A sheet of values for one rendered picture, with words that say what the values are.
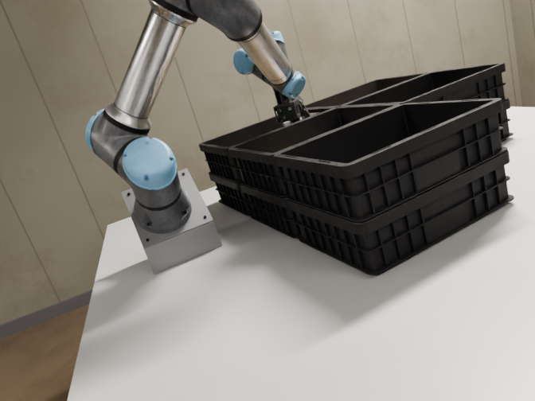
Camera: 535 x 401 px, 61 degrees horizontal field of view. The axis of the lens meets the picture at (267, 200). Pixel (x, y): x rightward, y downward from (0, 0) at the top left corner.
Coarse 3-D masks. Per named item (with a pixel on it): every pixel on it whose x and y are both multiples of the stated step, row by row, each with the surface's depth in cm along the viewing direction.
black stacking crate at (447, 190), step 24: (480, 168) 90; (504, 168) 95; (432, 192) 86; (456, 192) 90; (480, 192) 93; (504, 192) 96; (312, 216) 96; (336, 216) 87; (384, 216) 82; (408, 216) 86; (432, 216) 89; (456, 216) 90; (480, 216) 93; (312, 240) 104; (336, 240) 92; (360, 240) 84; (384, 240) 84; (408, 240) 87; (432, 240) 89; (360, 264) 88; (384, 264) 85
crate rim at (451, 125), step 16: (384, 112) 113; (480, 112) 88; (496, 112) 90; (432, 128) 84; (448, 128) 85; (304, 144) 105; (400, 144) 81; (416, 144) 83; (288, 160) 96; (304, 160) 90; (320, 160) 86; (368, 160) 79; (384, 160) 80; (336, 176) 81; (352, 176) 78
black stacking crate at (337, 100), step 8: (384, 80) 178; (392, 80) 174; (400, 80) 170; (360, 88) 180; (368, 88) 182; (376, 88) 183; (384, 88) 180; (336, 96) 176; (344, 96) 178; (352, 96) 179; (360, 96) 181; (320, 104) 174; (328, 104) 175; (336, 104) 177
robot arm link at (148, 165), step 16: (128, 144) 106; (144, 144) 105; (160, 144) 105; (128, 160) 102; (144, 160) 103; (160, 160) 103; (128, 176) 103; (144, 176) 101; (160, 176) 102; (176, 176) 108; (144, 192) 106; (160, 192) 106; (176, 192) 111
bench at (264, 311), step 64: (512, 128) 147; (512, 192) 103; (128, 256) 138; (256, 256) 110; (320, 256) 100; (448, 256) 85; (512, 256) 79; (128, 320) 98; (192, 320) 90; (256, 320) 83; (320, 320) 78; (384, 320) 72; (448, 320) 68; (512, 320) 64; (128, 384) 76; (192, 384) 71; (256, 384) 67; (320, 384) 63; (384, 384) 60; (448, 384) 56; (512, 384) 54
